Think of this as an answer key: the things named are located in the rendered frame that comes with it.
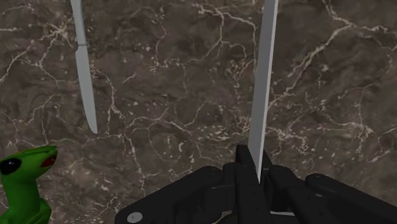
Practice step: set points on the long silver knife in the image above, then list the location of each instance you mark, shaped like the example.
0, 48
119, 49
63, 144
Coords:
263, 86

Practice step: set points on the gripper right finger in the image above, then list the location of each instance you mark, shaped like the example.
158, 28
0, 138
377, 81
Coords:
310, 201

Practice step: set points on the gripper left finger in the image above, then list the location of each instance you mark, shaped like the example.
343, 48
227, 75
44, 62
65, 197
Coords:
198, 198

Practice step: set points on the green lizard figure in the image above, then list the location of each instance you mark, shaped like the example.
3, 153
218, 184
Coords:
21, 186

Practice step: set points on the silver table knife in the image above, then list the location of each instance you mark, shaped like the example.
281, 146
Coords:
84, 71

